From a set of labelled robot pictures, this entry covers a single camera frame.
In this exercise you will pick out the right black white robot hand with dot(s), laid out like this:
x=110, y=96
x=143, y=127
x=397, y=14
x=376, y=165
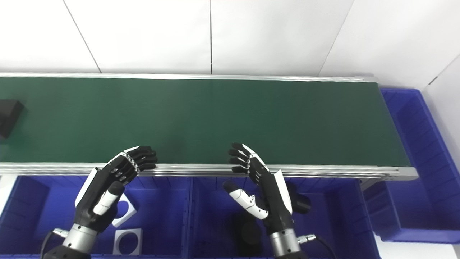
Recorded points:
x=275, y=201

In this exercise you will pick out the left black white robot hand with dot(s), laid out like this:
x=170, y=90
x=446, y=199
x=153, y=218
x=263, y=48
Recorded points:
x=104, y=180

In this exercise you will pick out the black cylinder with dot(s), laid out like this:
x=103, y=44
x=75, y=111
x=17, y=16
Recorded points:
x=248, y=233
x=301, y=203
x=9, y=115

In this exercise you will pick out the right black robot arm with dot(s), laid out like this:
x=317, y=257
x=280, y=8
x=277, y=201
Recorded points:
x=284, y=244

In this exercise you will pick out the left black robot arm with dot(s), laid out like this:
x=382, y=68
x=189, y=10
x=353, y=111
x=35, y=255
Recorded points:
x=77, y=241

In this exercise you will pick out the green conveyor belt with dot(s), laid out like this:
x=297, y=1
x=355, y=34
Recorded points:
x=215, y=118
x=323, y=172

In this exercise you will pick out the blue bin with black parts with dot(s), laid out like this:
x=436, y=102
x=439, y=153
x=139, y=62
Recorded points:
x=334, y=223

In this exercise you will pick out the blue bin with white plates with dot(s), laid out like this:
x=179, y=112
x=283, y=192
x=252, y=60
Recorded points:
x=158, y=216

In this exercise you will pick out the long empty blue bin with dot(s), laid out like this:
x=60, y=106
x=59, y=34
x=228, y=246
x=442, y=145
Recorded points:
x=417, y=201

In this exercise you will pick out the white square plate with hole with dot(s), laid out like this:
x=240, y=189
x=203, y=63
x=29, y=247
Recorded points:
x=131, y=210
x=118, y=233

